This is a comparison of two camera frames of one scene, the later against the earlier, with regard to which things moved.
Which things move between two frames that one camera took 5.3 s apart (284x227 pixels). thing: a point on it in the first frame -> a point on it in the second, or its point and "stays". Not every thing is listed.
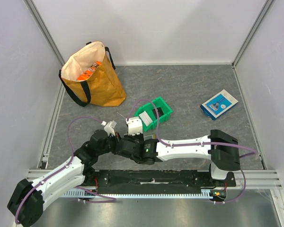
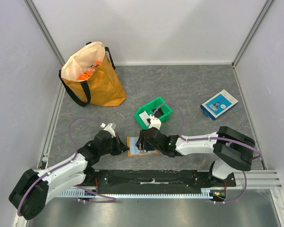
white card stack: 146,118 stays
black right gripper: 124,146 -> 142,141
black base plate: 155,179 stays
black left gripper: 114,138 stays
